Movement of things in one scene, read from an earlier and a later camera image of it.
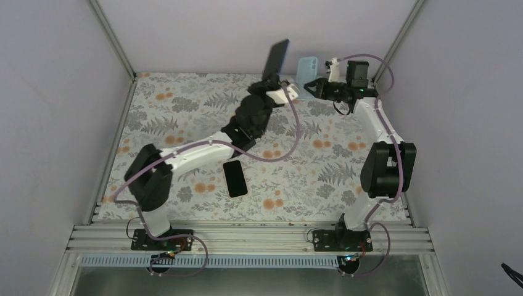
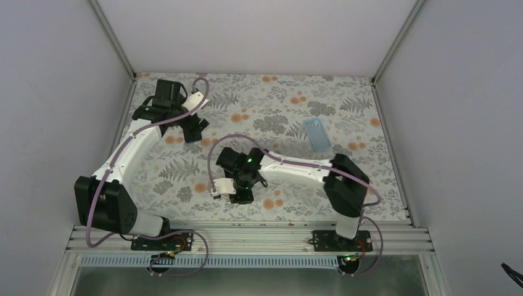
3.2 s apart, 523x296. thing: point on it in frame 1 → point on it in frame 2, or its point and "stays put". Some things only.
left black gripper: x=263 y=87 → x=195 y=121
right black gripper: x=321 y=91 → x=247 y=198
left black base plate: x=142 y=241 stays put
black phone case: x=274 y=61 → x=192 y=134
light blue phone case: x=307 y=71 → x=317 y=134
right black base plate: x=341 y=240 stays put
